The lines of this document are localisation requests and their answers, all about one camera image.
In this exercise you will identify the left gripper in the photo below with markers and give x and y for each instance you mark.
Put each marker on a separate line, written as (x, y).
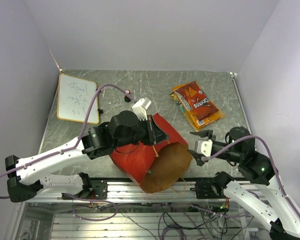
(154, 135)

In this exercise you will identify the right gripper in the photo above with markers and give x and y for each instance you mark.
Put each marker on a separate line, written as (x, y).
(205, 133)

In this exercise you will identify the orange snack bag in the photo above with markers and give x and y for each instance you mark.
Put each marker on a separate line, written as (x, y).
(195, 106)

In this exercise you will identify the red paper bag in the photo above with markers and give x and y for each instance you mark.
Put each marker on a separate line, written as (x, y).
(157, 167)

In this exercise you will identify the brown teal chips bag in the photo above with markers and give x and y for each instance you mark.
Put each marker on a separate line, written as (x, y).
(198, 125)

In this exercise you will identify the red doritos bag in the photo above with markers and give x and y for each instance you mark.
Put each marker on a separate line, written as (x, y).
(194, 99)

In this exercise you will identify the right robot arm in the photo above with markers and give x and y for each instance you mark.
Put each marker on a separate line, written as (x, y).
(281, 215)

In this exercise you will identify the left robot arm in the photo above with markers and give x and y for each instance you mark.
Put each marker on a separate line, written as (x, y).
(30, 176)

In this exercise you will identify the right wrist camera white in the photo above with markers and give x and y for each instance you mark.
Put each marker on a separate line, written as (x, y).
(203, 147)

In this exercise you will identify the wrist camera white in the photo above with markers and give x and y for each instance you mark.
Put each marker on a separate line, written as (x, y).
(203, 147)
(140, 108)

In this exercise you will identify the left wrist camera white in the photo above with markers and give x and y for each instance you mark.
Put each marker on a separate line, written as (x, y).
(140, 108)

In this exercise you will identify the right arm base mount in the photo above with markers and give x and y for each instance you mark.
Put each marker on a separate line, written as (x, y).
(203, 190)

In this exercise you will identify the aluminium frame rail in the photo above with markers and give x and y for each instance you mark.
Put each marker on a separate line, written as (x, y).
(129, 192)

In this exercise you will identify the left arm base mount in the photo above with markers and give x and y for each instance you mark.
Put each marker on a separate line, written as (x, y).
(94, 190)

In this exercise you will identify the white board with yellow frame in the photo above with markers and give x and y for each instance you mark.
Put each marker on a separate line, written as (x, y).
(74, 97)

